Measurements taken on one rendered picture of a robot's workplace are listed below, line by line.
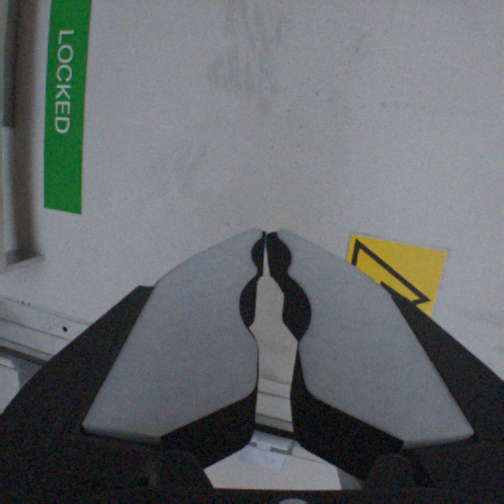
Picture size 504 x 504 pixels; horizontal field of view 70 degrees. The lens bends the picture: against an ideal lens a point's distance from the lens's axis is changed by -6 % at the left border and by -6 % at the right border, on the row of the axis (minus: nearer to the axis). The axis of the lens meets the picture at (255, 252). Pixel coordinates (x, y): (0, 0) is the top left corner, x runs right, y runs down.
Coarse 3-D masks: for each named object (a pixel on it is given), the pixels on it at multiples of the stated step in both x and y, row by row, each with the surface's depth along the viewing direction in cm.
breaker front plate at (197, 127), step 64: (128, 0) 21; (192, 0) 20; (256, 0) 19; (320, 0) 18; (384, 0) 17; (448, 0) 17; (128, 64) 22; (192, 64) 21; (256, 64) 20; (320, 64) 19; (384, 64) 18; (448, 64) 17; (128, 128) 23; (192, 128) 22; (256, 128) 21; (320, 128) 20; (384, 128) 19; (448, 128) 18; (128, 192) 24; (192, 192) 23; (256, 192) 21; (320, 192) 20; (384, 192) 19; (448, 192) 19; (64, 256) 27; (128, 256) 25; (448, 256) 19; (256, 320) 23; (448, 320) 20
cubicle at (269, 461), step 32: (0, 320) 47; (0, 352) 47; (32, 352) 47; (0, 384) 47; (256, 416) 41; (288, 416) 40; (256, 448) 39; (288, 448) 39; (224, 480) 41; (256, 480) 40; (288, 480) 39; (320, 480) 38
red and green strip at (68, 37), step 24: (72, 0) 22; (72, 24) 23; (48, 48) 23; (72, 48) 23; (48, 72) 24; (72, 72) 23; (48, 96) 24; (72, 96) 24; (48, 120) 25; (72, 120) 24; (48, 144) 25; (72, 144) 24; (48, 168) 25; (72, 168) 25; (48, 192) 26; (72, 192) 25
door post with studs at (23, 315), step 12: (0, 300) 46; (0, 312) 47; (12, 312) 46; (24, 312) 45; (36, 312) 45; (36, 324) 45; (48, 324) 45; (60, 324) 44; (72, 324) 44; (72, 336) 44; (264, 384) 39; (276, 384) 39
